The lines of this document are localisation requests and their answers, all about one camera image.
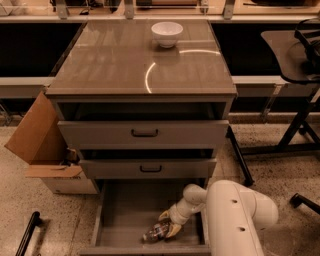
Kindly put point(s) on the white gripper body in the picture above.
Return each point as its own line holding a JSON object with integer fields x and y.
{"x": 176, "y": 214}

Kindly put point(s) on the clear plastic water bottle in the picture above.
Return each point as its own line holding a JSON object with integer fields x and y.
{"x": 157, "y": 232}

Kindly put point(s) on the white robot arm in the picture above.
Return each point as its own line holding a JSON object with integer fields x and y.
{"x": 234, "y": 212}

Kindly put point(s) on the bottom grey drawer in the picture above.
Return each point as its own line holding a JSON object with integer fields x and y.
{"x": 128, "y": 208}

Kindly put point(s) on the grey drawer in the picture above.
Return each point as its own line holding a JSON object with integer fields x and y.
{"x": 204, "y": 134}
{"x": 128, "y": 208}
{"x": 148, "y": 168}

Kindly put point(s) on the middle grey drawer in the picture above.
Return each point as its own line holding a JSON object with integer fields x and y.
{"x": 148, "y": 168}

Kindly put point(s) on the top grey drawer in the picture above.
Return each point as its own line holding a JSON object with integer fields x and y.
{"x": 204, "y": 134}

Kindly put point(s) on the grey drawer cabinet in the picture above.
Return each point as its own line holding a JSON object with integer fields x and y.
{"x": 116, "y": 71}

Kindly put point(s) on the black leg at right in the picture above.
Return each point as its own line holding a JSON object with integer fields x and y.
{"x": 297, "y": 199}

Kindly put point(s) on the black bar on floor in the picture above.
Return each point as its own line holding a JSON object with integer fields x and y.
{"x": 34, "y": 221}

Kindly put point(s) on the brown cardboard box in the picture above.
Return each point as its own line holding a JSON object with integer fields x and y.
{"x": 39, "y": 142}

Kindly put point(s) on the white ceramic bowl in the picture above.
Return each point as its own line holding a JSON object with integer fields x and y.
{"x": 166, "y": 34}

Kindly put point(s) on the black chair with frame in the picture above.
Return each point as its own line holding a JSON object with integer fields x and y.
{"x": 297, "y": 54}

